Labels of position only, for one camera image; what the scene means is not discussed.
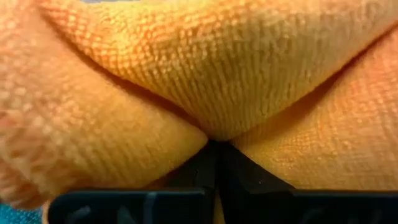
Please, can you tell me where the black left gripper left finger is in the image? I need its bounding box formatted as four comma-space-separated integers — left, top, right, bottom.
48, 141, 219, 224

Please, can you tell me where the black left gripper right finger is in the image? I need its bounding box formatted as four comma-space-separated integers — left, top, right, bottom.
216, 141, 398, 224

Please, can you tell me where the teal microfiber towel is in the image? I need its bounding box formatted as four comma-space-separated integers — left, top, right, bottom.
0, 203, 44, 224

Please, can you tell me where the orange microfiber towel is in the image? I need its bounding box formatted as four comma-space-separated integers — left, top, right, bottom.
0, 0, 398, 224

